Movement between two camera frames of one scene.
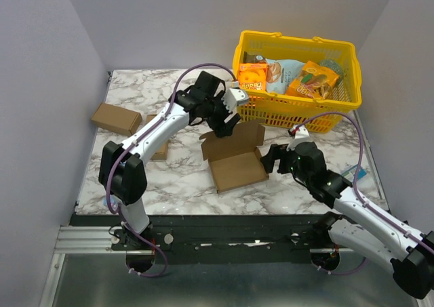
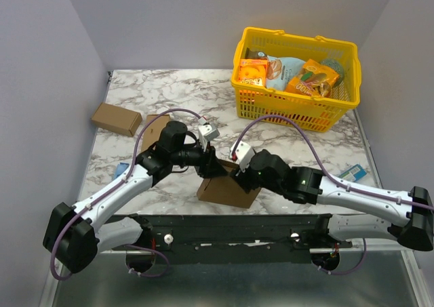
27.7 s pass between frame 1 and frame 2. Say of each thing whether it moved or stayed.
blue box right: stayed
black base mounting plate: stayed
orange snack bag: stayed
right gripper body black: moved
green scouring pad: stayed
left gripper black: moved
